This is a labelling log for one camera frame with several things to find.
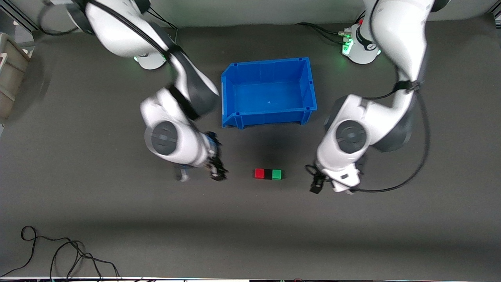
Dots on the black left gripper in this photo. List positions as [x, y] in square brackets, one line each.
[317, 182]

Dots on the aluminium frame profile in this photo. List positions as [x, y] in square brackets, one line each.
[17, 19]

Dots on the blue plastic storage bin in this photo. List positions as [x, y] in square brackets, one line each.
[270, 94]

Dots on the small red cube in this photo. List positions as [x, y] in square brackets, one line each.
[259, 173]

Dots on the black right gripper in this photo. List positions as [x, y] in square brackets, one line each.
[216, 167]

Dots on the small green cube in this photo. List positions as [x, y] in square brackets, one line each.
[277, 174]

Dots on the small black cube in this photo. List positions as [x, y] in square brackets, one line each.
[268, 174]

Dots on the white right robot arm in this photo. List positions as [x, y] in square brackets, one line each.
[172, 137]

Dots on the grey plastic crate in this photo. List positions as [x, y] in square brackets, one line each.
[9, 78]

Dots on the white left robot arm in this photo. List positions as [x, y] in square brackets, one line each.
[352, 137]

